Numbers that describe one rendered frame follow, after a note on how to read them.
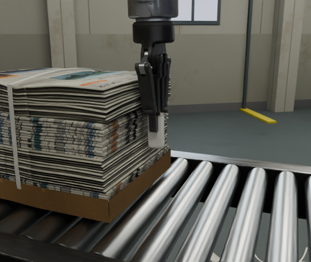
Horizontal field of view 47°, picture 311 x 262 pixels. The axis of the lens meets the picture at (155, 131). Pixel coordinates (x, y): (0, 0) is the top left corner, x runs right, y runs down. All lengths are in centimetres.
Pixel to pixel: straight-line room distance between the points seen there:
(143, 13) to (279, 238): 43
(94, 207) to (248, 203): 29
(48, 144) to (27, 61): 428
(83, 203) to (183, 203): 20
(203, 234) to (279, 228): 13
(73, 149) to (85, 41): 427
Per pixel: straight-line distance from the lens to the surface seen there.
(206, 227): 63
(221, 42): 524
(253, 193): 77
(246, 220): 66
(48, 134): 63
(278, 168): 92
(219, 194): 75
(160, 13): 62
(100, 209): 62
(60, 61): 462
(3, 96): 69
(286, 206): 73
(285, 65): 544
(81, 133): 59
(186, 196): 73
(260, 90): 559
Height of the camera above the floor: 112
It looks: 15 degrees down
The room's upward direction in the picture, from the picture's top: straight up
